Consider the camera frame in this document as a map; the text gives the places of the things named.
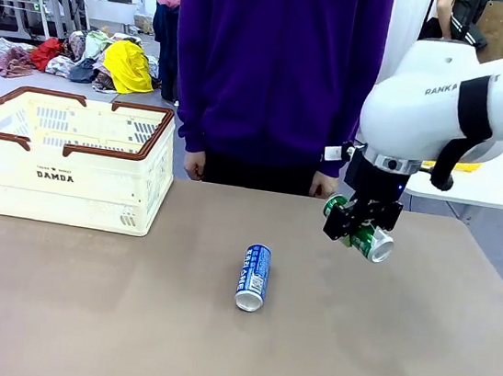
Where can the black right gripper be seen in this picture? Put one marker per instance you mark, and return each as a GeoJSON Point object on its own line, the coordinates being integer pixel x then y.
{"type": "Point", "coordinates": [379, 186]}

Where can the person's right forearm purple sleeve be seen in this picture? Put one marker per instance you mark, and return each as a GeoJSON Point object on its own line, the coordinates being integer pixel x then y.
{"type": "Point", "coordinates": [195, 136]}

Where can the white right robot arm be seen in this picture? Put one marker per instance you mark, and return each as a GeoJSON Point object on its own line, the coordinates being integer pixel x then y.
{"type": "Point", "coordinates": [410, 107]}

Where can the yellow plastic basket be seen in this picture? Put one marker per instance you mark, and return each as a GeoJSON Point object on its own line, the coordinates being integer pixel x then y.
{"type": "Point", "coordinates": [467, 167]}

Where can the cream shopping basket brown rim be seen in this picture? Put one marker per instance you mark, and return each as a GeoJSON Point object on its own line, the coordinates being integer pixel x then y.
{"type": "Point", "coordinates": [93, 195]}

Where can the person's left hand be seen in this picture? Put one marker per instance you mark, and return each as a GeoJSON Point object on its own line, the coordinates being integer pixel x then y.
{"type": "Point", "coordinates": [323, 186]}

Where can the person's right hand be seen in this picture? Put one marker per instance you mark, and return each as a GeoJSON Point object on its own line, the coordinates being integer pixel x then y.
{"type": "Point", "coordinates": [195, 166]}

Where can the blue Pocari Sweat can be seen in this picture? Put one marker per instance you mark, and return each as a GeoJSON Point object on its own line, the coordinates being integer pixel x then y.
{"type": "Point", "coordinates": [254, 272]}

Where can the person in purple sweater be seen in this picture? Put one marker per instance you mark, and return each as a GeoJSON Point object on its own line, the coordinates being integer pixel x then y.
{"type": "Point", "coordinates": [273, 61]}

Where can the black hanging garment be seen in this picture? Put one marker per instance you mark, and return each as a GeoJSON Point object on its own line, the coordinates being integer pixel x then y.
{"type": "Point", "coordinates": [432, 31]}

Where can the dark jacket white stripes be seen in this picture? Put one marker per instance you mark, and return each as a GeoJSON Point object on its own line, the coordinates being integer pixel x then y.
{"type": "Point", "coordinates": [467, 32]}

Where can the brown apron on mannequin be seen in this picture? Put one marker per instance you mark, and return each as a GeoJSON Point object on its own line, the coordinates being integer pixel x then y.
{"type": "Point", "coordinates": [497, 30]}

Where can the navy hanging trousers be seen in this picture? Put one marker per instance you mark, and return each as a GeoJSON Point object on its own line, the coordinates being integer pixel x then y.
{"type": "Point", "coordinates": [165, 47]}

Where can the yellow garment in pile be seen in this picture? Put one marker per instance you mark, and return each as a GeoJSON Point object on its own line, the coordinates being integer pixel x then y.
{"type": "Point", "coordinates": [128, 67]}

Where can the pile of mixed clothes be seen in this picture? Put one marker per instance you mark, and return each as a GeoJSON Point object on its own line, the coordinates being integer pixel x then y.
{"type": "Point", "coordinates": [83, 59]}

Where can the red garment in pile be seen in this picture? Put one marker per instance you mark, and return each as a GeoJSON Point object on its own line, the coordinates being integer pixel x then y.
{"type": "Point", "coordinates": [46, 54]}

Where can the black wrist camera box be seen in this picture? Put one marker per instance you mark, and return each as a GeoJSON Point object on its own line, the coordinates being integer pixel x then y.
{"type": "Point", "coordinates": [352, 169]}

